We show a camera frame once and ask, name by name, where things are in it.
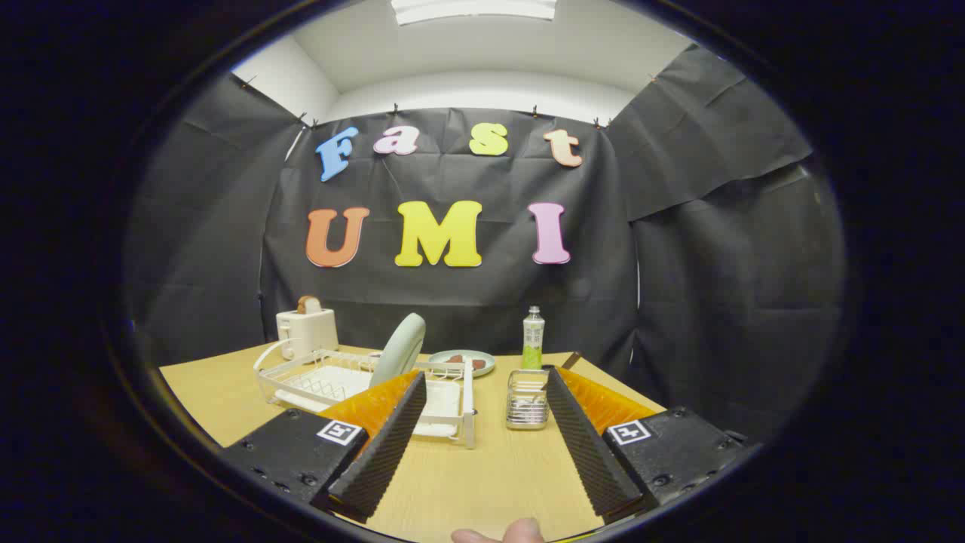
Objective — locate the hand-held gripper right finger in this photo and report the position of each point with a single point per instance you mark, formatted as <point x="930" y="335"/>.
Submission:
<point x="588" y="452"/>

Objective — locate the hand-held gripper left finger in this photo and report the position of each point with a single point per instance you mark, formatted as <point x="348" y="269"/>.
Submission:
<point x="384" y="452"/>

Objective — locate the white rack drain tray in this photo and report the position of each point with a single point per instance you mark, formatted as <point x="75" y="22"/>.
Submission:
<point x="332" y="381"/>

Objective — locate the pale green food plate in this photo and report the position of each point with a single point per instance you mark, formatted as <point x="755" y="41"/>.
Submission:
<point x="486" y="366"/>

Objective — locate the green tea bottle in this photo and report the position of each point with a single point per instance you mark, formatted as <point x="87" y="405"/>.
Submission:
<point x="533" y="339"/>

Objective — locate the white toaster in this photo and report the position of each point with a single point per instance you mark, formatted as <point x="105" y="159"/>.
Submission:
<point x="309" y="332"/>

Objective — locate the black backdrop cloth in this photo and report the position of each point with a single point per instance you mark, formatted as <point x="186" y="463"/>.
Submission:
<point x="452" y="302"/>

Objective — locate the toasted bread slice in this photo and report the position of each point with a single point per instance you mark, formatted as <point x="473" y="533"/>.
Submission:
<point x="307" y="305"/>

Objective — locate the ceiling light panel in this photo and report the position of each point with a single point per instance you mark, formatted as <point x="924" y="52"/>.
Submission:
<point x="475" y="9"/>

